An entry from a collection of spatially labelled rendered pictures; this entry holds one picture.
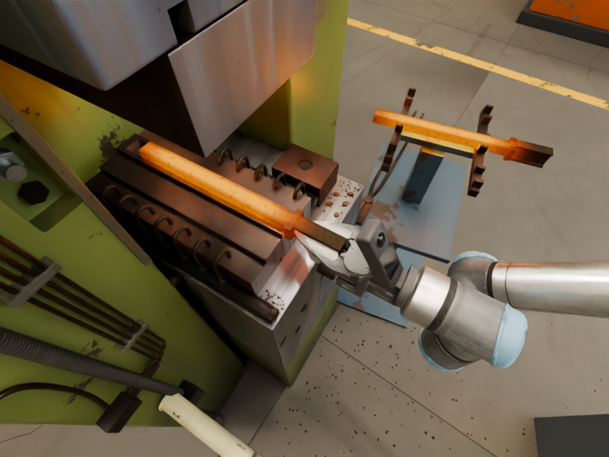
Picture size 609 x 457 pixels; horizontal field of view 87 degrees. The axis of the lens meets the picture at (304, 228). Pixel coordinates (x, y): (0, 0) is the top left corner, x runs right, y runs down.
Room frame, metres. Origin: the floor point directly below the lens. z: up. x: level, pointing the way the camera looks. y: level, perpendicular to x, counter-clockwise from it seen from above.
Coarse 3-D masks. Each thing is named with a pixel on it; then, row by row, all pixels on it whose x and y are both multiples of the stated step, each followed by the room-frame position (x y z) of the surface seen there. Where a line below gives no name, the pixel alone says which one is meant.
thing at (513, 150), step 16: (384, 112) 0.71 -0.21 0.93; (416, 128) 0.66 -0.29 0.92; (432, 128) 0.65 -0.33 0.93; (448, 128) 0.65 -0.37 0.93; (464, 144) 0.61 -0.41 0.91; (496, 144) 0.59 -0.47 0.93; (512, 144) 0.59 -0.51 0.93; (528, 144) 0.58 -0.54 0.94; (528, 160) 0.56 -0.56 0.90; (544, 160) 0.55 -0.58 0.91
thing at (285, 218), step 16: (160, 160) 0.45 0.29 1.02; (176, 160) 0.45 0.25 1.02; (192, 176) 0.41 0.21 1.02; (208, 176) 0.41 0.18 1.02; (224, 192) 0.37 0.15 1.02; (240, 192) 0.37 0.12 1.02; (256, 208) 0.34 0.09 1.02; (272, 208) 0.34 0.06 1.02; (288, 224) 0.30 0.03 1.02; (304, 224) 0.30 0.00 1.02; (320, 240) 0.27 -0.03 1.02; (336, 240) 0.27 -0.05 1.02
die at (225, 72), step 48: (288, 0) 0.33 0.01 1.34; (0, 48) 0.35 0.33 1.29; (192, 48) 0.23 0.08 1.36; (240, 48) 0.27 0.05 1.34; (288, 48) 0.33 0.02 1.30; (96, 96) 0.27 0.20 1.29; (144, 96) 0.23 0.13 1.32; (192, 96) 0.21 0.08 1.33; (240, 96) 0.26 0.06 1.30; (192, 144) 0.21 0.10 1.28
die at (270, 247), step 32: (128, 160) 0.48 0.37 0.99; (192, 160) 0.48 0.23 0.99; (224, 160) 0.48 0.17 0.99; (96, 192) 0.40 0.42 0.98; (128, 192) 0.40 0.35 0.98; (160, 192) 0.39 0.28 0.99; (192, 192) 0.39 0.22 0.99; (256, 192) 0.39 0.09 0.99; (288, 192) 0.39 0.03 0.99; (160, 224) 0.32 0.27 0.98; (192, 224) 0.32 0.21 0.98; (224, 224) 0.32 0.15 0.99; (256, 224) 0.32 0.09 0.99; (224, 256) 0.26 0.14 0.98; (256, 256) 0.25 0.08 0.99; (256, 288) 0.21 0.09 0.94
